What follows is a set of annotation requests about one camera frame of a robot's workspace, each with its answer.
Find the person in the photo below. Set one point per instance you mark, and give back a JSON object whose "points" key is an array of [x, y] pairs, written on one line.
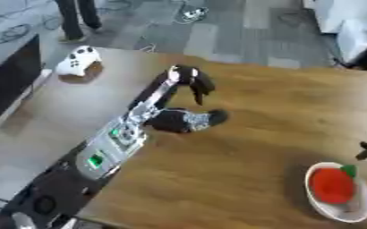
{"points": [[73, 21]]}

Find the white power strip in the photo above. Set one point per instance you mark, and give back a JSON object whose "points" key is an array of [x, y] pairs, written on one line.
{"points": [[193, 13]]}

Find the white game controller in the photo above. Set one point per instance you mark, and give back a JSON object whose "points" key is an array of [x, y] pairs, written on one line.
{"points": [[76, 62]]}

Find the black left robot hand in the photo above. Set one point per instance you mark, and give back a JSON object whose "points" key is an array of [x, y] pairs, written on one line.
{"points": [[184, 120]]}

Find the red toy fruit green leaf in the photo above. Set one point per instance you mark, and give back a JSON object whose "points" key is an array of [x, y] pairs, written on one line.
{"points": [[332, 185]]}

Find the white bowl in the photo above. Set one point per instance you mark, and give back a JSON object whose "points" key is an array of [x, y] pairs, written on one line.
{"points": [[346, 212]]}

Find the white furniture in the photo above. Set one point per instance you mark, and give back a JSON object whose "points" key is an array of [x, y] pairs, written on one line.
{"points": [[348, 28]]}

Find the black cabinet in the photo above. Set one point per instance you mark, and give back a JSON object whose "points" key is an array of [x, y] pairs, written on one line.
{"points": [[8, 85]]}

